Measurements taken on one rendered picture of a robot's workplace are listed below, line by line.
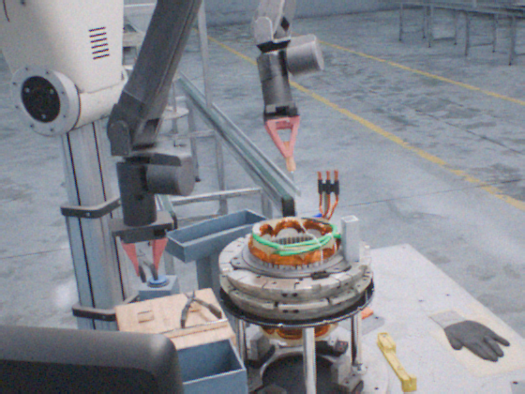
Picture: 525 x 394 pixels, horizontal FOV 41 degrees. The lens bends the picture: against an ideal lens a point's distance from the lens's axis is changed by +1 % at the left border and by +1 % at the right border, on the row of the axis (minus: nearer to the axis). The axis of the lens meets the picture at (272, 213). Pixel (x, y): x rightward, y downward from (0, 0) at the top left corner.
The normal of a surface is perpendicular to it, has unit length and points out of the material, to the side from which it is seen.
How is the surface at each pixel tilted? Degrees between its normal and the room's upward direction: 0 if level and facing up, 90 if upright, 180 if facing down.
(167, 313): 0
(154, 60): 83
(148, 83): 77
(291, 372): 0
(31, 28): 109
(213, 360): 90
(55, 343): 7
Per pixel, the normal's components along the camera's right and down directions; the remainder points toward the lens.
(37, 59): -0.33, 0.64
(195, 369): 0.30, 0.32
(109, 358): -0.16, -0.58
